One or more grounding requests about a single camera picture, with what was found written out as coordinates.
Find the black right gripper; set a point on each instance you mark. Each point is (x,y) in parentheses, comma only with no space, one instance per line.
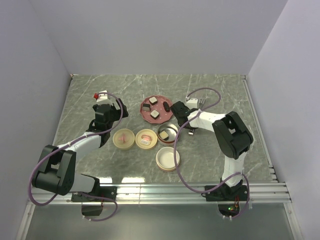
(193,127)

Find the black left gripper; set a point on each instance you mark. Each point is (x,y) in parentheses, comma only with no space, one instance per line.
(118,112)

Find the metal tongs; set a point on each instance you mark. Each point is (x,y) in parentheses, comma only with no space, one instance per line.
(201,102)

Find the sushi piece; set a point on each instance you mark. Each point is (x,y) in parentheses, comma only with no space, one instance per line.
(146,107)
(154,114)
(153,100)
(164,135)

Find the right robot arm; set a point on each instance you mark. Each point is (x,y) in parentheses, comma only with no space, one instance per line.
(232,135)

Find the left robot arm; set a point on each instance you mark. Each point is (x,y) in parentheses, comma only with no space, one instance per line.
(56,168)

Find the steel lunch box tier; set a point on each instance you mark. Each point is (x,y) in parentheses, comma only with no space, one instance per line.
(172,131)

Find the cream lunch box tier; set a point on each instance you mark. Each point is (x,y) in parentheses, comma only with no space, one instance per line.
(165,159)

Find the black spiky sea cucumber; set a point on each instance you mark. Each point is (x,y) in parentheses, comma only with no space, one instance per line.
(166,106)

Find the pink dotted plate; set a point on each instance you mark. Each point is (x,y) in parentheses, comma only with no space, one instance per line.
(163,115)

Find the sushi piece front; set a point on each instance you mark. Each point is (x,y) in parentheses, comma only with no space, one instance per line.
(154,114)

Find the cream lid with pink knob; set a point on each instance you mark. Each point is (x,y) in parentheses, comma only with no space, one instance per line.
(124,139)

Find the sushi piece back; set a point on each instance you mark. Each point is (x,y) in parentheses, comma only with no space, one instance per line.
(153,100)

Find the cream lid with barcode label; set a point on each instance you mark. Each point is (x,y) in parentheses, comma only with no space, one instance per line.
(146,139)

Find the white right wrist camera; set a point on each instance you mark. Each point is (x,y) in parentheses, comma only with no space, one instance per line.
(192,103)

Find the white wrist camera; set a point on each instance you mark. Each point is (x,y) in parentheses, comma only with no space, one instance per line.
(102,98)
(192,103)

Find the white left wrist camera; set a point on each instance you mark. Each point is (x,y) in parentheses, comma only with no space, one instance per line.
(102,98)

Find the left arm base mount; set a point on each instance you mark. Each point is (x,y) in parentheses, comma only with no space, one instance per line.
(99,194)

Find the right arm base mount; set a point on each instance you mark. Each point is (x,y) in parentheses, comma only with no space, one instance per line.
(227,194)

